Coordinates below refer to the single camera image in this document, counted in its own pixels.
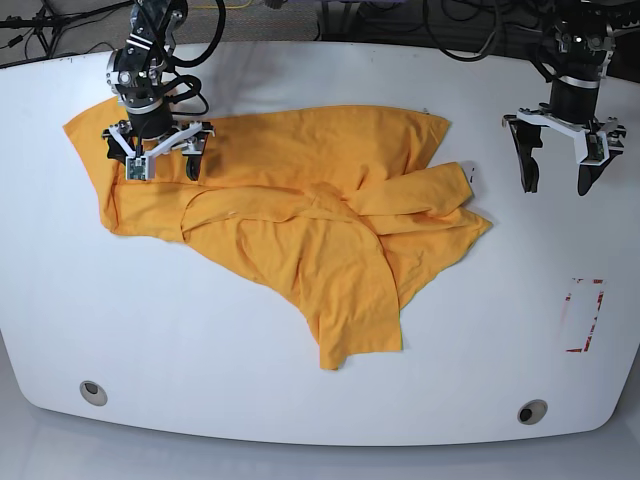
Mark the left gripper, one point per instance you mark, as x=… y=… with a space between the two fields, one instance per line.
x=571 y=112

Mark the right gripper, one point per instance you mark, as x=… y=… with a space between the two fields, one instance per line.
x=159 y=133

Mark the orange T-shirt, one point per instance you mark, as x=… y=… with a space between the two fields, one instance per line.
x=338 y=209

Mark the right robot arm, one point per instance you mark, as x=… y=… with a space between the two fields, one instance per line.
x=164 y=107

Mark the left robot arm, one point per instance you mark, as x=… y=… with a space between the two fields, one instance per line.
x=573 y=54

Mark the red tape rectangle marking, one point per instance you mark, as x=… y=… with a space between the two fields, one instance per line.
x=580 y=313

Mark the black tripod stand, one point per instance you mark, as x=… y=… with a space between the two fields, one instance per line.
x=46 y=25

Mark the left grey table grommet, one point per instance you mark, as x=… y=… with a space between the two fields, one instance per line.
x=93 y=393

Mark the grey table grommet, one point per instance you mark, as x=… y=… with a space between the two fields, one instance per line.
x=532 y=412
x=93 y=393

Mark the right grey table grommet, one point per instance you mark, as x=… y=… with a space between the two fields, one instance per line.
x=532 y=412

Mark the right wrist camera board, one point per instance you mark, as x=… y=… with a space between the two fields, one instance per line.
x=137 y=168

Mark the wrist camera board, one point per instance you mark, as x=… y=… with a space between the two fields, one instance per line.
x=597 y=149
x=137 y=168

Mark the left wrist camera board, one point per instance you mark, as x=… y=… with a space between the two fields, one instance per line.
x=597 y=149

